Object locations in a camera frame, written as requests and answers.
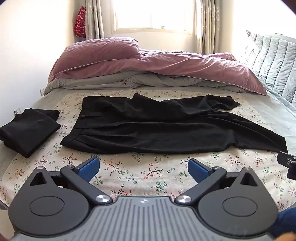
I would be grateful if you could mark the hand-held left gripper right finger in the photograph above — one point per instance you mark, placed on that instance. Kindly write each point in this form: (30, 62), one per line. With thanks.
(196, 170)

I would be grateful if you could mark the folded black garment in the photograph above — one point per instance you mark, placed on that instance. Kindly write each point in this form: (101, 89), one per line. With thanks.
(30, 129)

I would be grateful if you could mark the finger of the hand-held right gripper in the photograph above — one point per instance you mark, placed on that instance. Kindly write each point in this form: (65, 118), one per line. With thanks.
(283, 158)

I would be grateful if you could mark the grey quilted headboard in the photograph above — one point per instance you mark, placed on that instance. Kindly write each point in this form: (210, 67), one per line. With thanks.
(272, 60)

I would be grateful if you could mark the patterned beige curtain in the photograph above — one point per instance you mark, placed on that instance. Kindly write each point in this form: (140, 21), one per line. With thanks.
(209, 25)
(97, 18)

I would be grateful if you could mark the red floral hanging bag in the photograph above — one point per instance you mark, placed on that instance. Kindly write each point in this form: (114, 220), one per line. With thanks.
(80, 22)

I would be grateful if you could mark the window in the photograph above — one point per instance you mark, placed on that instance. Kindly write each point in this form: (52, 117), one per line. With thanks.
(152, 14)

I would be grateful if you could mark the floral bed sheet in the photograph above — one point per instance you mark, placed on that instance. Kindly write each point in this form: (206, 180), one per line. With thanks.
(138, 166)

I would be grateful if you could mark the grey blanket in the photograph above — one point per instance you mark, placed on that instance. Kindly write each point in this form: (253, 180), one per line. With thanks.
(104, 81)

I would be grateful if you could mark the person's blue clothing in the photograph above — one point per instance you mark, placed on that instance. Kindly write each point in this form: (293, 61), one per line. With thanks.
(286, 222)

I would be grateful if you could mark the black pants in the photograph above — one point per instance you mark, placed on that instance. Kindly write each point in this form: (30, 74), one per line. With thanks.
(161, 129)

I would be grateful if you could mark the pink duvet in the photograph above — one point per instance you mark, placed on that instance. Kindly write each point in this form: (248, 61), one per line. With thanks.
(185, 67)

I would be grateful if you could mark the pink pillow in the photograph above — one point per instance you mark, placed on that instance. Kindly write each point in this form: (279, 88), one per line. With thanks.
(99, 51)

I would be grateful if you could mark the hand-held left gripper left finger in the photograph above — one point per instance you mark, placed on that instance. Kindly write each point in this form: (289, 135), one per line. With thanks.
(89, 168)

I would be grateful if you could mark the white wall outlet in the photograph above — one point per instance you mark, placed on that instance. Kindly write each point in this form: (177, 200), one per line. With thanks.
(17, 111)
(41, 91)

